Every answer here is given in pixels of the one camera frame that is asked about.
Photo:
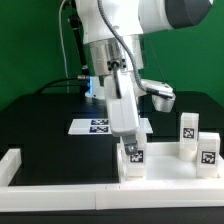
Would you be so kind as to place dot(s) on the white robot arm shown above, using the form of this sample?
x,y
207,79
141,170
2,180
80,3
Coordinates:
x,y
112,31

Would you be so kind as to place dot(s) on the white U-shaped fence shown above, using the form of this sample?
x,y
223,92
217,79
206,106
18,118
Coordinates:
x,y
91,196

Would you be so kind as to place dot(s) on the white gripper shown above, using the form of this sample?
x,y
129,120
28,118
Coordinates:
x,y
122,112

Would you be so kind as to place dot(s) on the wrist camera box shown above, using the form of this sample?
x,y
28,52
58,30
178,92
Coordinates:
x,y
163,99

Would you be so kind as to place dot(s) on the white square table top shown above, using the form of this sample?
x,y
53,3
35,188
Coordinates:
x,y
165,170

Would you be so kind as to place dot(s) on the white sheet with tags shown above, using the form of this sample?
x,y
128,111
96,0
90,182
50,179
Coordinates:
x,y
100,126

